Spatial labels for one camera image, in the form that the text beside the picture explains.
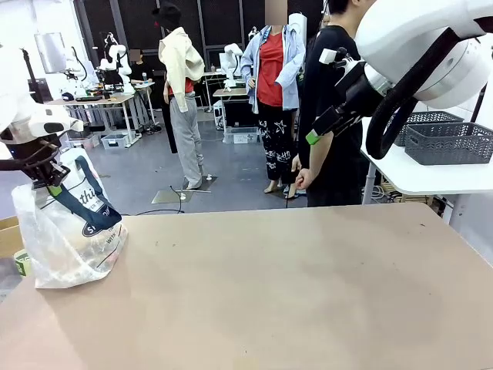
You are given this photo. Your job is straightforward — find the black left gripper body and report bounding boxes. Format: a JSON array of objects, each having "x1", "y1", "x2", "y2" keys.
[{"x1": 15, "y1": 140, "x2": 71, "y2": 189}]

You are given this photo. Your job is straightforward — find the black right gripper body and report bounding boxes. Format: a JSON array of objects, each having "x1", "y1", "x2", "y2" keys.
[{"x1": 334, "y1": 61, "x2": 387, "y2": 117}]

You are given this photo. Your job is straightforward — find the clear shopping bag navy handles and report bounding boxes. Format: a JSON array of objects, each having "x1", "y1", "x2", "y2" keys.
[{"x1": 11, "y1": 147, "x2": 129, "y2": 291}]

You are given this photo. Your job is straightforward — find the dark grey plastic basket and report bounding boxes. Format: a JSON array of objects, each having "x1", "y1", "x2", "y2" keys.
[
  {"x1": 393, "y1": 110, "x2": 465, "y2": 148},
  {"x1": 404, "y1": 122, "x2": 493, "y2": 167}
]

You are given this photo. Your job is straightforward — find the person's right forearm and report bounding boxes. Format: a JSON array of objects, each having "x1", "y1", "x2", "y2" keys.
[{"x1": 307, "y1": 129, "x2": 335, "y2": 175}]

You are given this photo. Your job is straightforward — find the green white paper bag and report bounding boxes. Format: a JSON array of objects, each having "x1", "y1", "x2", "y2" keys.
[{"x1": 14, "y1": 247, "x2": 35, "y2": 278}]

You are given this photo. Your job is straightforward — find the person's right hand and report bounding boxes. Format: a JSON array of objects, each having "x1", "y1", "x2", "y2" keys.
[{"x1": 295, "y1": 168, "x2": 315, "y2": 191}]

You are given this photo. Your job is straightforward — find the person in black t-shirt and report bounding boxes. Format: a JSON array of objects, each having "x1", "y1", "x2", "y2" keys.
[{"x1": 297, "y1": 0, "x2": 365, "y2": 208}]

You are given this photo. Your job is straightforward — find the cardboard box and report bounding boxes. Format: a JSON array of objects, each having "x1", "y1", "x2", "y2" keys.
[{"x1": 0, "y1": 214, "x2": 21, "y2": 260}]

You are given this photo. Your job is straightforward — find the clear plastic bin white label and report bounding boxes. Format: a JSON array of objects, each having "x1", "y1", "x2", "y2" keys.
[{"x1": 223, "y1": 126, "x2": 260, "y2": 145}]

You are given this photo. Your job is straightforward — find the clear plastic floor bin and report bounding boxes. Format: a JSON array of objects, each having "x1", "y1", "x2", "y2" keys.
[{"x1": 100, "y1": 130, "x2": 137, "y2": 151}]

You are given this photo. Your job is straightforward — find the black cabinet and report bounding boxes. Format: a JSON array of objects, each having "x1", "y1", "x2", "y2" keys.
[{"x1": 223, "y1": 99, "x2": 259, "y2": 129}]

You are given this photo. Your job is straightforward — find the wood top desk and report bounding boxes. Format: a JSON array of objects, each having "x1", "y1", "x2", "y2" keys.
[{"x1": 45, "y1": 93, "x2": 136, "y2": 149}]

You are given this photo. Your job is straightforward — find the small wood top table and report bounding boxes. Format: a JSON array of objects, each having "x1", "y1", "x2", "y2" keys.
[{"x1": 212, "y1": 87, "x2": 250, "y2": 113}]

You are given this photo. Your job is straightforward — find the white side table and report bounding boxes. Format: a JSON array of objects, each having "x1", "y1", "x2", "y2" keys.
[{"x1": 359, "y1": 116, "x2": 493, "y2": 229}]

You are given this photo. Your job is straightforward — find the wooden slat crate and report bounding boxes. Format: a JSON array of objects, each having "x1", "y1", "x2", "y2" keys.
[{"x1": 375, "y1": 180, "x2": 433, "y2": 204}]

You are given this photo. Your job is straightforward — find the metal floor plate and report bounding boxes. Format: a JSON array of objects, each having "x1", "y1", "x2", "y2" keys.
[{"x1": 151, "y1": 187, "x2": 194, "y2": 205}]

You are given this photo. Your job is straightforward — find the grey whiteboard panel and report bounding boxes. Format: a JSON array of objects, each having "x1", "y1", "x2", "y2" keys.
[{"x1": 34, "y1": 32, "x2": 65, "y2": 75}]

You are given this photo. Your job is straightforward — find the slanted black stand leg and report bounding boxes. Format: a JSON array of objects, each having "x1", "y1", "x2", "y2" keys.
[{"x1": 471, "y1": 87, "x2": 488, "y2": 125}]

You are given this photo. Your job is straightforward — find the green top desk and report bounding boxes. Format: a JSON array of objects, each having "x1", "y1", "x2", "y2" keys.
[{"x1": 132, "y1": 81, "x2": 158, "y2": 126}]

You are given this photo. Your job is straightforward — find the background person in black shirt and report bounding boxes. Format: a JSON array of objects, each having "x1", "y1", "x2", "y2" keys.
[{"x1": 128, "y1": 48, "x2": 156, "y2": 84}]

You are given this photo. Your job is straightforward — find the mannequin in cream jacket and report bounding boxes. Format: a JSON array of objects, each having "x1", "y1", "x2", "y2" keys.
[{"x1": 152, "y1": 2, "x2": 206, "y2": 190}]

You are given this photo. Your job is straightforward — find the black left arm cable sleeve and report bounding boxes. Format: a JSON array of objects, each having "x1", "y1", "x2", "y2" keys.
[{"x1": 0, "y1": 143, "x2": 59, "y2": 173}]

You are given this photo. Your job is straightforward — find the black arm cable sleeve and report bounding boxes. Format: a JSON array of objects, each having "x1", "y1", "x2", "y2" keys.
[
  {"x1": 0, "y1": 143, "x2": 59, "y2": 173},
  {"x1": 365, "y1": 17, "x2": 493, "y2": 161}
]

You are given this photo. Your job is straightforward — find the black right arm cable sleeve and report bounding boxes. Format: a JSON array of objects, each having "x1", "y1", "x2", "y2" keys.
[{"x1": 365, "y1": 17, "x2": 493, "y2": 161}]

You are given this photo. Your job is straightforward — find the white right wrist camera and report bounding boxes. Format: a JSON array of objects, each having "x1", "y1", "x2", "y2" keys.
[{"x1": 318, "y1": 47, "x2": 348, "y2": 67}]

